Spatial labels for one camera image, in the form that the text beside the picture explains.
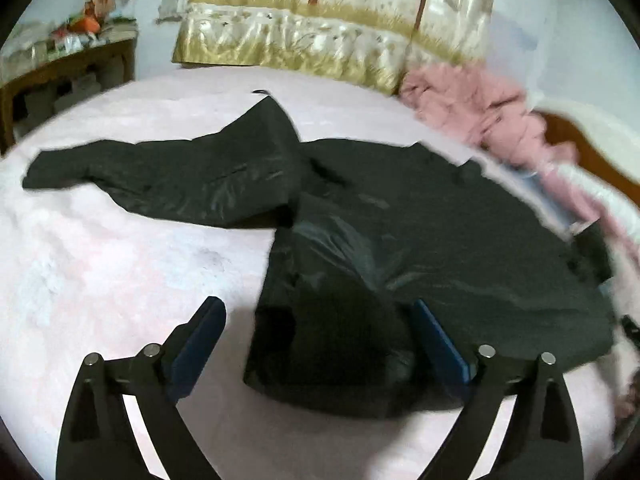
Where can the wooden headboard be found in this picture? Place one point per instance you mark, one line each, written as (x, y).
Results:
(590, 150)

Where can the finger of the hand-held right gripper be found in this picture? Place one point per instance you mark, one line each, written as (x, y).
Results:
(631, 332)

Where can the black puffer jacket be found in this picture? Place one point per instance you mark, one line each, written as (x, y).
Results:
(400, 210)

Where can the tree print curtain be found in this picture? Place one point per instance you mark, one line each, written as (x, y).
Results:
(320, 15)

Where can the white fluffy cloth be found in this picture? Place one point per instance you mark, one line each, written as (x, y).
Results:
(590, 110)

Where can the pink crumpled quilt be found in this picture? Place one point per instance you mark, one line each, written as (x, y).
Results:
(475, 105)

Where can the wooden side table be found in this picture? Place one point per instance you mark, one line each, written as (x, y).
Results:
(65, 85)

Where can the colourful clutter pile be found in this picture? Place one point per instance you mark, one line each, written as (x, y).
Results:
(85, 22)

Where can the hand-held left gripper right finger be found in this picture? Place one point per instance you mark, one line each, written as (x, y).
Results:
(440, 345)

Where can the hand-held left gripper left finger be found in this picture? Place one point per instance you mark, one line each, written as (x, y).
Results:
(200, 340)

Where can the blue cloth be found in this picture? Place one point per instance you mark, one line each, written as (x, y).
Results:
(547, 195)

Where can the pink and white blanket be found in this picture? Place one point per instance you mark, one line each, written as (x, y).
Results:
(605, 210)

